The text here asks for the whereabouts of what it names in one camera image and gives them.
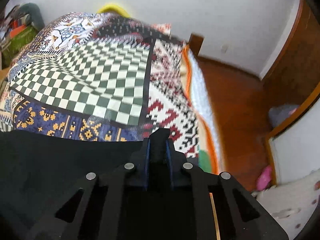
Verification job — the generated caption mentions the patchwork patterned bedspread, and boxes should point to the patchwork patterned bedspread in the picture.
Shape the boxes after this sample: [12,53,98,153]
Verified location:
[1,12,223,174]

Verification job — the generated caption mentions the pink slipper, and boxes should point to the pink slipper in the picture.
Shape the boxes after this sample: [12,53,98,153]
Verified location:
[257,165,272,191]

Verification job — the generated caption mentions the wooden door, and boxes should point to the wooden door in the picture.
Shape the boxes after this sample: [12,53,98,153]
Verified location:
[262,0,319,132]

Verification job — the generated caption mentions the black pants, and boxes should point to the black pants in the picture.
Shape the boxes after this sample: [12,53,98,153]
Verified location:
[1,130,143,239]

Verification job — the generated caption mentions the wooden bed post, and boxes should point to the wooden bed post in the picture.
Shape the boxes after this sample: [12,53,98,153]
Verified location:
[188,33,204,56]

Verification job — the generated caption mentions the yellow curved headboard tube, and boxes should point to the yellow curved headboard tube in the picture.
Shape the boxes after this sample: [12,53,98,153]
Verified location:
[97,3,131,18]

